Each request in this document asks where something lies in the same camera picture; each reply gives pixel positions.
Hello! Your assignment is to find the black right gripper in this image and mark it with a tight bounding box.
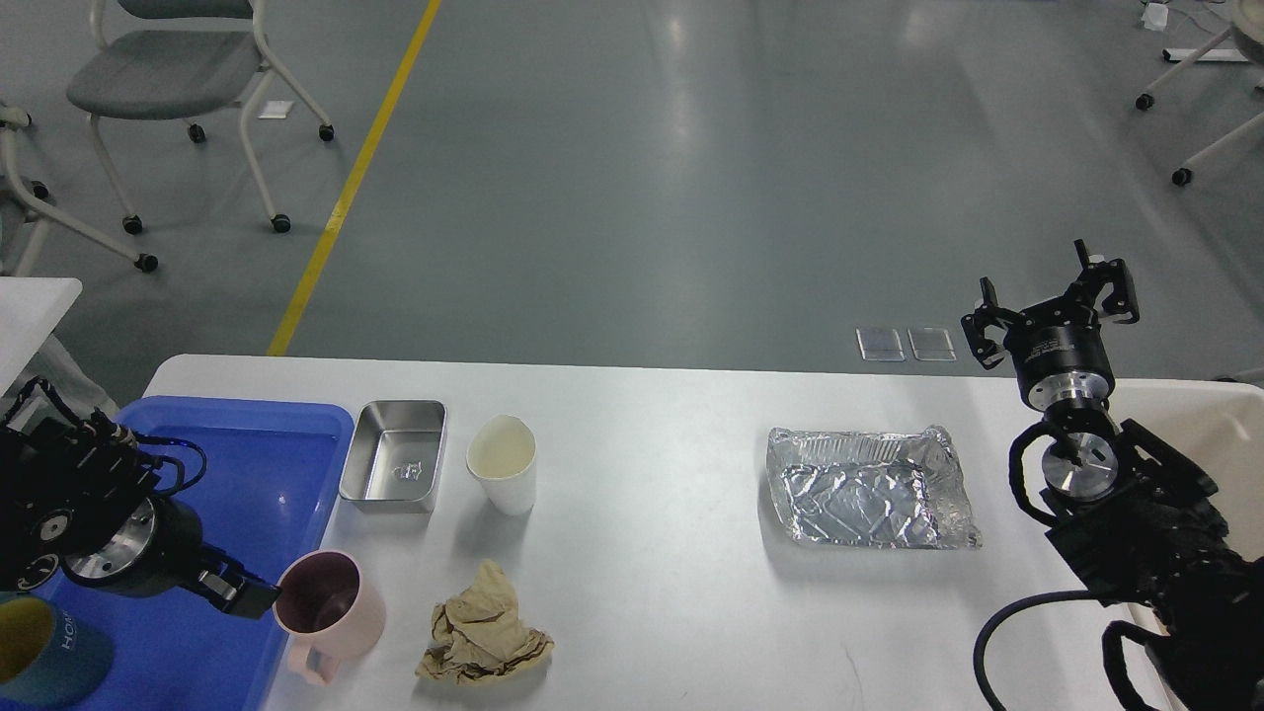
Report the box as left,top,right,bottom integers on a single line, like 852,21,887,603
961,239,1141,411

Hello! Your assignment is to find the grey office chair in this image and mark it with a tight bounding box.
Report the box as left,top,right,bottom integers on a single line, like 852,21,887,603
66,1,336,235

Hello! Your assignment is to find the crumpled brown paper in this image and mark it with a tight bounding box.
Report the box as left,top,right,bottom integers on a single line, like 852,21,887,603
415,559,555,684

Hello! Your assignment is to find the white chair base right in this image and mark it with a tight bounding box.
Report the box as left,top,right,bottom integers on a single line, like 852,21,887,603
1134,0,1264,187

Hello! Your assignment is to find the white chair frame left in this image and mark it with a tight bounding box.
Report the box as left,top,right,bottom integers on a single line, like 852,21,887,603
1,104,159,277

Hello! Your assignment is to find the pink mug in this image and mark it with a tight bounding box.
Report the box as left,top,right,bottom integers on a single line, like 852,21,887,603
273,549,386,684

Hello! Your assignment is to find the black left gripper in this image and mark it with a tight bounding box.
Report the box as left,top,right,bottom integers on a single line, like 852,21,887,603
59,497,281,617

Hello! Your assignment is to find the white paper cup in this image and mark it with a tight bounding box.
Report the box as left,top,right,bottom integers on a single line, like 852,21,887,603
466,415,538,516

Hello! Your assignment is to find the clear floor plate right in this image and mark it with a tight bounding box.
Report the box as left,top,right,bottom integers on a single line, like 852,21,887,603
905,326,957,361

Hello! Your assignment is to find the stainless steel box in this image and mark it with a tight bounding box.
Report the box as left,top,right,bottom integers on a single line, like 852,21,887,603
339,399,446,514

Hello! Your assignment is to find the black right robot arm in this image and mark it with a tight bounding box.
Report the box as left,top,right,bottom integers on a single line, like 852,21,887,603
961,240,1263,710

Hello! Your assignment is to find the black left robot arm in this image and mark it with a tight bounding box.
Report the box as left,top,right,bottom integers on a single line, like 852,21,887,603
1,376,281,617

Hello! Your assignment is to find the white plastic bin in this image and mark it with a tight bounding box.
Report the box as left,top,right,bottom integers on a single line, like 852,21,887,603
1010,382,1261,710

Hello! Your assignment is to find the blue and yellow cup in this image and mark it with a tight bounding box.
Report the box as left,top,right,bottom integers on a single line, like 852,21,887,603
1,595,115,710

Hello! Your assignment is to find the white side table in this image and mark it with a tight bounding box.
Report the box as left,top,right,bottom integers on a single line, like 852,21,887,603
1,276,83,391

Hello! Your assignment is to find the clear floor plate left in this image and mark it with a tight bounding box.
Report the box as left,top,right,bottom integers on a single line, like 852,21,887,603
856,326,908,361

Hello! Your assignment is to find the clear floor plate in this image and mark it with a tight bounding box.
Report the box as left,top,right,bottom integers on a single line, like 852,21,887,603
856,326,908,361
905,326,957,361

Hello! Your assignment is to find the blue plastic tray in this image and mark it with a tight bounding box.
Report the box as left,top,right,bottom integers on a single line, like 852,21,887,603
19,396,353,710

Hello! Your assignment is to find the aluminium foil tray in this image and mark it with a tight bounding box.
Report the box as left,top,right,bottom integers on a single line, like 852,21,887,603
763,425,983,552

